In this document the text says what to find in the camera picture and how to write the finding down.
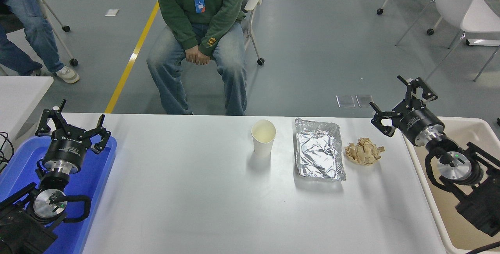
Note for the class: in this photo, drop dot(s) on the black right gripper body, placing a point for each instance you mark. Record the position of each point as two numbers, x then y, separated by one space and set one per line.
420 123

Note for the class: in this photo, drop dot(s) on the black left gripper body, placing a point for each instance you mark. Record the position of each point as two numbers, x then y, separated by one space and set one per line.
66 150

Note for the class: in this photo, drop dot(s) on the silver foil tray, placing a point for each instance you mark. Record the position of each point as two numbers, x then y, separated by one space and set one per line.
318 152

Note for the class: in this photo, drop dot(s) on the white paper cup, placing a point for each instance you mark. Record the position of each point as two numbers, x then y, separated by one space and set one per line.
262 148

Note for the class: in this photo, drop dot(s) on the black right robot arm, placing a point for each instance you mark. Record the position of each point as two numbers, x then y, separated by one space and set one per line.
453 166

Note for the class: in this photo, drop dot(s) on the person's right hand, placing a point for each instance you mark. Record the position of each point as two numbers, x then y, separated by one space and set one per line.
193 55

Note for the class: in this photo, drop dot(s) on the person's left hand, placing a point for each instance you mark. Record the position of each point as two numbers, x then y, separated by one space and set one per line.
206 58

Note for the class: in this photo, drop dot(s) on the clear floor plate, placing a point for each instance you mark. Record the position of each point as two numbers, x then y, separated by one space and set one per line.
363 99
345 101

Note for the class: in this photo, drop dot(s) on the crumpled tan paper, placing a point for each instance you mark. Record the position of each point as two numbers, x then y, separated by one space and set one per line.
364 152

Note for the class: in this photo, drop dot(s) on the blue plastic tray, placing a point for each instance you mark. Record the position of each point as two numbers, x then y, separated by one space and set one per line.
97 176

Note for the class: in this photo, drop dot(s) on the white side table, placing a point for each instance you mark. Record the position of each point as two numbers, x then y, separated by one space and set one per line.
19 97

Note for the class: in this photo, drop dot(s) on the large pale plastic bin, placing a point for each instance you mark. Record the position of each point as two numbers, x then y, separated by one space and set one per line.
468 131

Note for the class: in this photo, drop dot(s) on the white metal floor foot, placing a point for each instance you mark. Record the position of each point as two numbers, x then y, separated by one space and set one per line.
484 42

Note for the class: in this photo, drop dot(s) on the seated person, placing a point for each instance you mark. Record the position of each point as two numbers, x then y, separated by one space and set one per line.
31 19
179 11

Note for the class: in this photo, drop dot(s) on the white chair with casters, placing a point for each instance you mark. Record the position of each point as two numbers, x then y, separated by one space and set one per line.
253 0

